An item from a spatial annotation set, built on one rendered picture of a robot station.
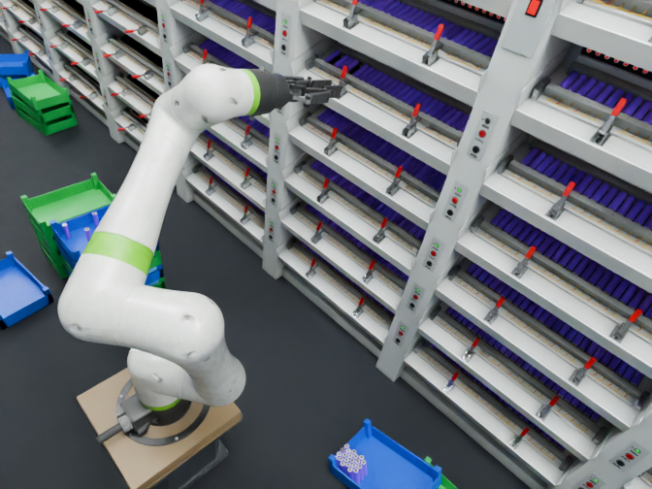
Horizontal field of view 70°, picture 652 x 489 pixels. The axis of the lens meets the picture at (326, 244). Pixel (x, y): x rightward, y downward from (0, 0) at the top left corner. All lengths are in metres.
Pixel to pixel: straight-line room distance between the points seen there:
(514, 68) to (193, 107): 0.68
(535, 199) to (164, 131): 0.86
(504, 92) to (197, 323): 0.81
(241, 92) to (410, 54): 0.51
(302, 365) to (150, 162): 1.16
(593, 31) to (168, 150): 0.84
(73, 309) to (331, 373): 1.21
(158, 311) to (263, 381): 1.07
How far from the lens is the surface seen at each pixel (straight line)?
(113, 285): 0.86
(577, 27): 1.09
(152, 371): 1.22
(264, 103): 1.00
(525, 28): 1.11
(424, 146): 1.31
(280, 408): 1.79
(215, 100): 0.92
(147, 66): 2.50
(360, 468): 1.64
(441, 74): 1.22
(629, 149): 1.13
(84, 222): 1.99
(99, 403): 1.48
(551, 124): 1.14
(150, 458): 1.38
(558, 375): 1.46
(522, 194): 1.24
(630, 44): 1.06
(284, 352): 1.91
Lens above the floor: 1.60
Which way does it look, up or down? 43 degrees down
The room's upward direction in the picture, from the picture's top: 10 degrees clockwise
